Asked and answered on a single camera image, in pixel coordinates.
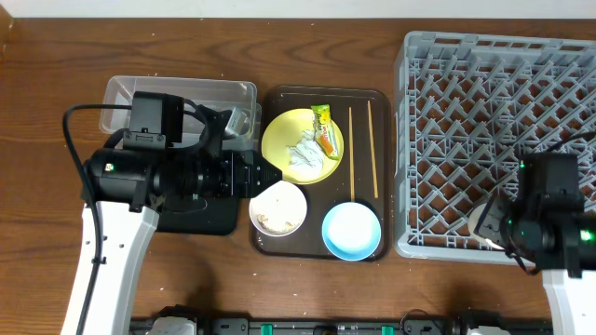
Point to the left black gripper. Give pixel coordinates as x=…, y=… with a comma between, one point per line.
x=248, y=180

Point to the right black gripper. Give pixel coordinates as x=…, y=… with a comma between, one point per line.
x=518, y=253

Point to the small white cup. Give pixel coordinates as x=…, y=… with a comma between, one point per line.
x=484, y=225

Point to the white bowl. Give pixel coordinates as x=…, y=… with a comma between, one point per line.
x=283, y=198

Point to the white tissue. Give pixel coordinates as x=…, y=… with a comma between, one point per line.
x=306, y=155

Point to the pile of rice waste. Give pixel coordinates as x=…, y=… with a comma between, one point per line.
x=276, y=224

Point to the yellow round plate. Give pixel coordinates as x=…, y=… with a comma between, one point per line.
x=286, y=130

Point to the green orange snack wrapper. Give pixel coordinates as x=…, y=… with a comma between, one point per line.
x=324, y=132

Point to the wooden chopstick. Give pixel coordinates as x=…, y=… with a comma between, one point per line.
x=351, y=155
x=372, y=149

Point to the light blue bowl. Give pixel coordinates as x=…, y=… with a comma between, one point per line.
x=351, y=231

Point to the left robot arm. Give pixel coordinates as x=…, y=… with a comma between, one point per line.
x=167, y=171

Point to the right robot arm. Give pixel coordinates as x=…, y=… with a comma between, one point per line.
x=547, y=231

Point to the grey dishwasher rack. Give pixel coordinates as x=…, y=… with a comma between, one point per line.
x=467, y=107

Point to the black plastic tray bin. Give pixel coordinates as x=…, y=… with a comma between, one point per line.
x=197, y=215

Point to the dark brown serving tray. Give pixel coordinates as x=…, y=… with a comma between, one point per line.
x=321, y=196

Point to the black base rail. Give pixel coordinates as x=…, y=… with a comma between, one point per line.
x=184, y=320

